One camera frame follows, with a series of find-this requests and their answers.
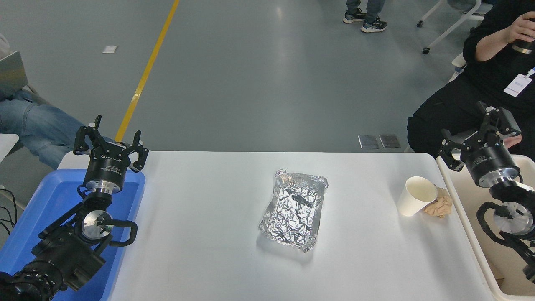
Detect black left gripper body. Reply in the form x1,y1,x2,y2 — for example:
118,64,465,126
83,141,134,187

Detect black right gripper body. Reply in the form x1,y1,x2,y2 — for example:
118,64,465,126
461,139,521,187

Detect white paper cup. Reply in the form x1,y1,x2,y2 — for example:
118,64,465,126
397,176,438,217

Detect dark flask with silver band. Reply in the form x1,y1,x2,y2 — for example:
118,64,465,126
511,17,535,54

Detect white name badge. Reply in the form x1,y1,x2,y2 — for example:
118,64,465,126
504,67,535,97

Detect crumpled tan paper ball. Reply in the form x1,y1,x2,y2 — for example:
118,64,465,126
423,186,453,219

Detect large pale plastic bin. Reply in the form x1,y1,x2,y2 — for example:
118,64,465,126
436,154,535,301

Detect blue plastic tray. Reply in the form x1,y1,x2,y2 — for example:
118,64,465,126
0,168,146,301

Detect small white table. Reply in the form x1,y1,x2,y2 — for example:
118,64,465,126
0,134,20,163

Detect grey laptop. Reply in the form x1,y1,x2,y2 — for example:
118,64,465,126
0,51,29,101

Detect white wheeled chair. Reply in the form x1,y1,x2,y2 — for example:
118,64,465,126
417,0,494,55

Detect crinkled foil tray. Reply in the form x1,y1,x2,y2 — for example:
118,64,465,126
258,169,329,253

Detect black cables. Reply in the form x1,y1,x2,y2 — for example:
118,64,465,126
0,188,18,235

